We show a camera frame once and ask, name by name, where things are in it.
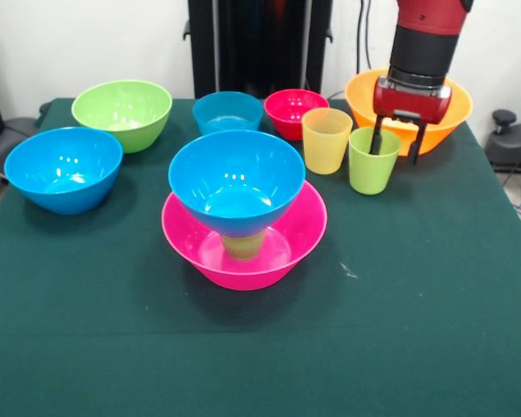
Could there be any red plastic bowl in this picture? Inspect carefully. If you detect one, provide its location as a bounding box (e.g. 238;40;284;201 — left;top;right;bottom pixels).
263;89;331;142

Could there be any dark green table cloth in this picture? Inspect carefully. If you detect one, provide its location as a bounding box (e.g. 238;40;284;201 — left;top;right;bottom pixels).
0;97;521;417

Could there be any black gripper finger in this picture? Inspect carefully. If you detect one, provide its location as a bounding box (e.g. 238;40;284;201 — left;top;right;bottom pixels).
370;116;386;156
411;122;428;166

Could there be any yellow plastic cup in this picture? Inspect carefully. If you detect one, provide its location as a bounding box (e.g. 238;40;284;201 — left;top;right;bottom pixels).
301;107;354;175

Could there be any green plastic bowl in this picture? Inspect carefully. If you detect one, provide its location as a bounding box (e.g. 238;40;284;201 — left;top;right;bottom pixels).
70;79;174;154

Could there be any light green plastic cup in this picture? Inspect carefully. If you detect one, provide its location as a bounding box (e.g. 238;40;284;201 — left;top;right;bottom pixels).
348;127;403;195

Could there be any black knob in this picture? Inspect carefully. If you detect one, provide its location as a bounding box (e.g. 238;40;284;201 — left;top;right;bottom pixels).
492;109;517;136

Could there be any stepped green plastic cup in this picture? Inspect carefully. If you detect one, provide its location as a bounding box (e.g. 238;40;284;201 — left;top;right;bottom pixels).
221;231;267;261

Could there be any black hanging cable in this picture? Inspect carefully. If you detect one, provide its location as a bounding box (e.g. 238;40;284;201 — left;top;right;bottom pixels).
355;0;373;76

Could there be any large blue plastic bowl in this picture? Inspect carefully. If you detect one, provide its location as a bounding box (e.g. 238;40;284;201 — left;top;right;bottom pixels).
168;129;307;239
3;126;123;216

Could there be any grey stand base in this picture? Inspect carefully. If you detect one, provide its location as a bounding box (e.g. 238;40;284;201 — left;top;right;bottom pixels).
485;123;521;175

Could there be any orange plastic bowl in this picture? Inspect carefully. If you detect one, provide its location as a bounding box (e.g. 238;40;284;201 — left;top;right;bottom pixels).
344;66;474;157

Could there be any pink plastic bowl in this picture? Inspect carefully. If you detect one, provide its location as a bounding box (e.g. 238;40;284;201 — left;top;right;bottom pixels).
161;180;329;292

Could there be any small blue plastic bowl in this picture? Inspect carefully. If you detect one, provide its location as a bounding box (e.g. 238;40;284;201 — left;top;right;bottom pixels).
192;90;265;136

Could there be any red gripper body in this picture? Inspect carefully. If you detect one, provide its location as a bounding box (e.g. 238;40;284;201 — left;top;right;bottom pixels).
372;76;453;126

